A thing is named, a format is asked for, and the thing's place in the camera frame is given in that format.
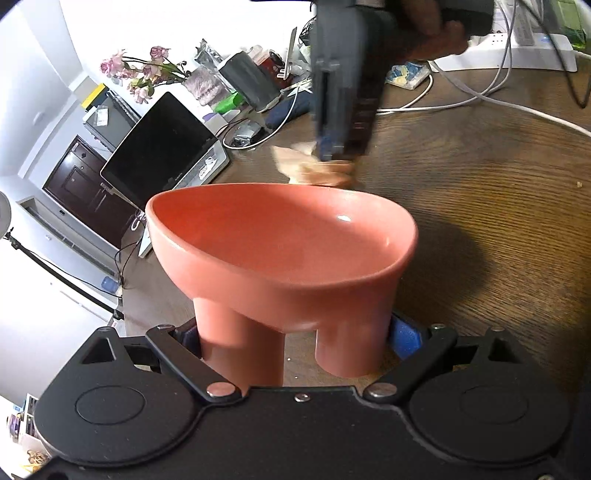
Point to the person's right hand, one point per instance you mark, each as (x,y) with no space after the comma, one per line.
(429,34)

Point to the green plastic item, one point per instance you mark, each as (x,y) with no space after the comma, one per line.
(227,104)

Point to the pink artificial flowers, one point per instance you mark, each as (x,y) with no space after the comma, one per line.
(143,71)

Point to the grey storage box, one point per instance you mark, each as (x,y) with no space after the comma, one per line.
(106,117)

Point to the green packet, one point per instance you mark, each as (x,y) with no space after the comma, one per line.
(570,21)

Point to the purple fluffy item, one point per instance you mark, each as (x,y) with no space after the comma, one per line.
(205,85)

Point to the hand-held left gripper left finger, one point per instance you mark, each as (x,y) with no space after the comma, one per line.
(188,339)

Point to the silver laptop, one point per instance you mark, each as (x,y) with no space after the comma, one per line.
(161,143)

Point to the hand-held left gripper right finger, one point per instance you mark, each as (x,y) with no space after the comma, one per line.
(406,339)

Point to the cluttered shelf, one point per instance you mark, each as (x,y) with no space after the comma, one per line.
(25,431)

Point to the blue yellow packet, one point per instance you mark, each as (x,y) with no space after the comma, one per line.
(406,74)

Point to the grey speaker box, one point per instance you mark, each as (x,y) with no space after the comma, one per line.
(249,81)

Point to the beige cloth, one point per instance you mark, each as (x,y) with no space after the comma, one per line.
(314,168)

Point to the coral footed bowl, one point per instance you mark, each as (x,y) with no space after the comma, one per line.
(281,258)

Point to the navy cloth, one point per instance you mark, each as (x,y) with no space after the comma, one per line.
(286,108)

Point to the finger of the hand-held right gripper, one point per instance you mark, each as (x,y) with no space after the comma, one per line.
(330,110)
(364,115)

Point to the white power strip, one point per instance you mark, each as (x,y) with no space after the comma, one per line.
(508,55)

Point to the dark brown door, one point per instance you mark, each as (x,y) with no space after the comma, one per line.
(87,189)

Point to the silver foil bag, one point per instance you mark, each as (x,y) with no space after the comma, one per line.
(208,51)

